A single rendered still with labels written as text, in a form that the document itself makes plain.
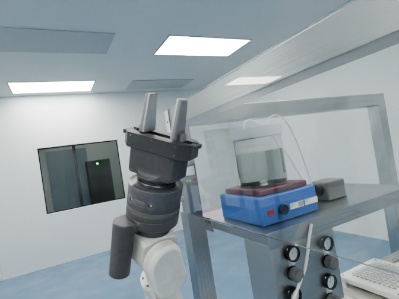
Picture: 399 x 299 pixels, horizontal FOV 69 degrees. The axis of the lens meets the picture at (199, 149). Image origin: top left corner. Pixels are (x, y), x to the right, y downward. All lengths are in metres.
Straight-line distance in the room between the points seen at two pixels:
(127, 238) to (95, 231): 5.24
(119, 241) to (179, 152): 0.17
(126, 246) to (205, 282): 0.59
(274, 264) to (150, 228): 0.38
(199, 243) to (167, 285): 0.48
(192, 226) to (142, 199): 0.54
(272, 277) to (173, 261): 0.32
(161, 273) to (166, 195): 0.13
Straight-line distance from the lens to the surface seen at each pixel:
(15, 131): 5.66
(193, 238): 0.98
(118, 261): 0.50
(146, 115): 0.45
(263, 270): 0.79
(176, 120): 0.42
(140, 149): 0.45
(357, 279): 1.38
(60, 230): 5.66
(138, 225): 0.47
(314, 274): 0.85
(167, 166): 0.43
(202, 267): 1.02
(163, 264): 0.49
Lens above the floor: 1.49
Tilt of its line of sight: 1 degrees up
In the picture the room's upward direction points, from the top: 9 degrees counter-clockwise
